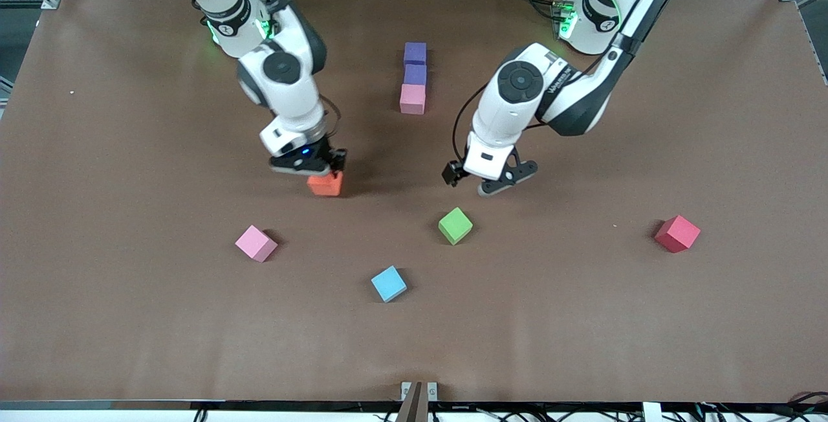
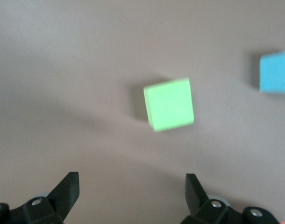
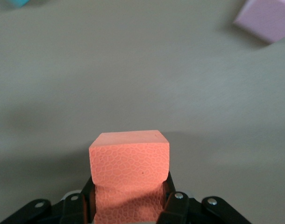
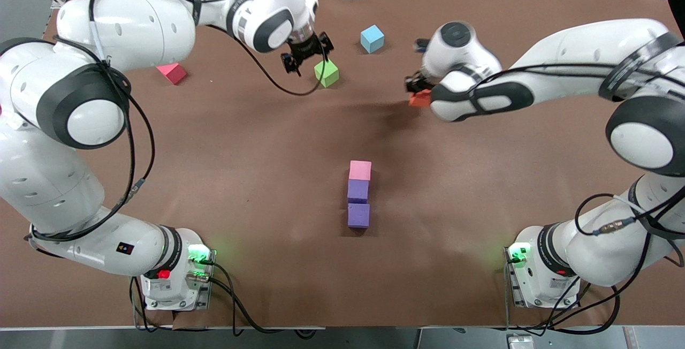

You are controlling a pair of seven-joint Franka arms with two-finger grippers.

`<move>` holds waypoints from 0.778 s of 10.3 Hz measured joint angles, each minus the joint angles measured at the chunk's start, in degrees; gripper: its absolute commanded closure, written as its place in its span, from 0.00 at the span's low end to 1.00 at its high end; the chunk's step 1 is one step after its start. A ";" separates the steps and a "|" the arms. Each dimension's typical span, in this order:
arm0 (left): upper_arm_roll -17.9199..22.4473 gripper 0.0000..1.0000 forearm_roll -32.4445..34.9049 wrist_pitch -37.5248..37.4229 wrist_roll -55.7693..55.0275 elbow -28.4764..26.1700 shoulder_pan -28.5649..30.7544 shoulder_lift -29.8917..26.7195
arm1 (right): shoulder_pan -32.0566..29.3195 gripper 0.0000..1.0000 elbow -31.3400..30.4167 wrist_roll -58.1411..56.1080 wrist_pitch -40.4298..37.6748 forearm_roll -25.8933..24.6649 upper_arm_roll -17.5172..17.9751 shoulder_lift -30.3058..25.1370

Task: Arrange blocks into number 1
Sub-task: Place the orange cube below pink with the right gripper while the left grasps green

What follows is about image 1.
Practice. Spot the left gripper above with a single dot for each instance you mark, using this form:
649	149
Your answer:
451	173

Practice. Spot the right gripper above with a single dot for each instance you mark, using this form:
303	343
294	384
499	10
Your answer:
334	158

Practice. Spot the orange foam block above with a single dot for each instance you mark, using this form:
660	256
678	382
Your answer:
325	186

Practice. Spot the green foam block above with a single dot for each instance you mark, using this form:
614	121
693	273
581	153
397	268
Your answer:
455	225

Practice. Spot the pink foam block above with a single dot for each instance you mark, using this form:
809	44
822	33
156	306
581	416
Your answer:
256	243
413	98

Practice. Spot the purple foam block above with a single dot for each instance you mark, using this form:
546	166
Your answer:
415	53
415	74

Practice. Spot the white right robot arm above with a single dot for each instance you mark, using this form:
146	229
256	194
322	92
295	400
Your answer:
284	92

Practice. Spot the blue foam block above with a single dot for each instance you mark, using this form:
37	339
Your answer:
389	283

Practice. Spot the red foam block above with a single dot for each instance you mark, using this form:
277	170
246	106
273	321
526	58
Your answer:
677	233

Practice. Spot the grey metal bracket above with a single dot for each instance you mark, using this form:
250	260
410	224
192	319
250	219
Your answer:
432	391

